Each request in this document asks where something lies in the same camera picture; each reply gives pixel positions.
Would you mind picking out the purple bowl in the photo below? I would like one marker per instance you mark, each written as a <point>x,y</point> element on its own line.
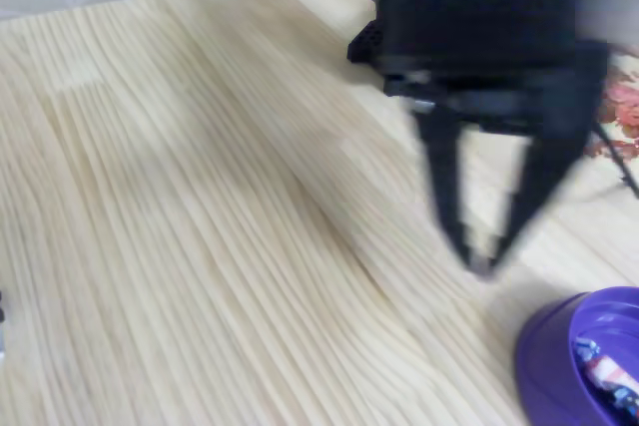
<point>544,361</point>

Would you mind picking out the floral cloth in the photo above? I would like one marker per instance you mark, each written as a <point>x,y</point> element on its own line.
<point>621,107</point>

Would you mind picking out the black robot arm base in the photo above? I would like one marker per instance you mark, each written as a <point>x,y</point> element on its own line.
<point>367,44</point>

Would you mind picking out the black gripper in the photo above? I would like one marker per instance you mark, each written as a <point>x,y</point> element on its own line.
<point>491,72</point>

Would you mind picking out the candy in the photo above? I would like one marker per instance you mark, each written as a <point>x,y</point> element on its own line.
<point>606,376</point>

